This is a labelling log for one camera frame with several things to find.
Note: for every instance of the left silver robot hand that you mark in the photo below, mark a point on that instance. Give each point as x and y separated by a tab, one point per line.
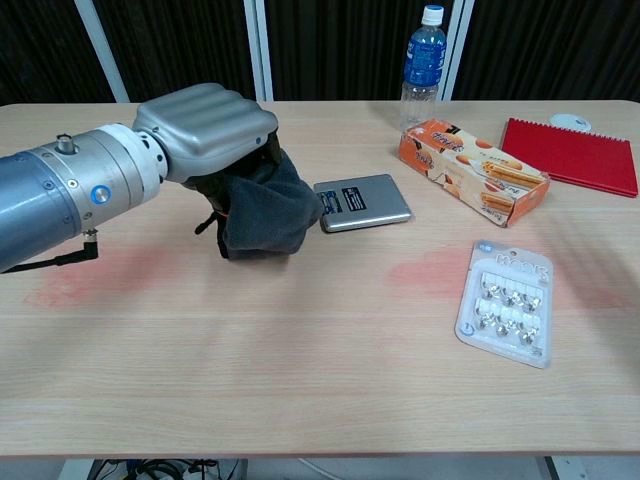
205	125

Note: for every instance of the dark grey microfiber cloth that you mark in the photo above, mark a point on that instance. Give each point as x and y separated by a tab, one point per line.
270	215

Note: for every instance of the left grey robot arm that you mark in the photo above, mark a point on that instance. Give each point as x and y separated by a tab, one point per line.
60	195

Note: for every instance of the blue label water bottle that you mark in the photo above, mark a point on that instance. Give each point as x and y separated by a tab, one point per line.
424	65

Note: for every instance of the orange biscuit roll box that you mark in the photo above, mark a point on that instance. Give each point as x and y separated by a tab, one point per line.
470	170

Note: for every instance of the hooks blister pack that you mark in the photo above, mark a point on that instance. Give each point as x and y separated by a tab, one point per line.
505	305

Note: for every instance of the white round disc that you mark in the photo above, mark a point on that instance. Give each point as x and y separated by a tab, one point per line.
567	121

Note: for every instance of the red spiral notebook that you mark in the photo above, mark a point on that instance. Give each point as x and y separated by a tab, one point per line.
575	155

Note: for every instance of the white partition post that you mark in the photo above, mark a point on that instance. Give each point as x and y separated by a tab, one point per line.
457	50
260	50
102	50

